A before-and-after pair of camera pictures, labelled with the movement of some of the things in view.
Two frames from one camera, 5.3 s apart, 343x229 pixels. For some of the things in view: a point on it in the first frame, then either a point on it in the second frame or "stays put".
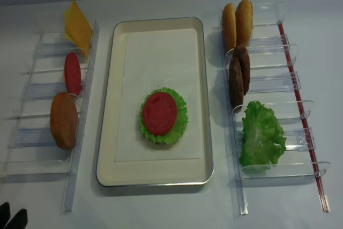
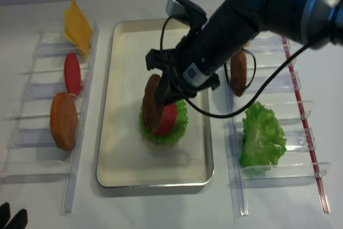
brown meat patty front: [236, 85] → [152, 112]
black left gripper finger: [5, 213] stays put
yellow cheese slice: [77, 29] stays put
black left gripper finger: [19, 221] stays put
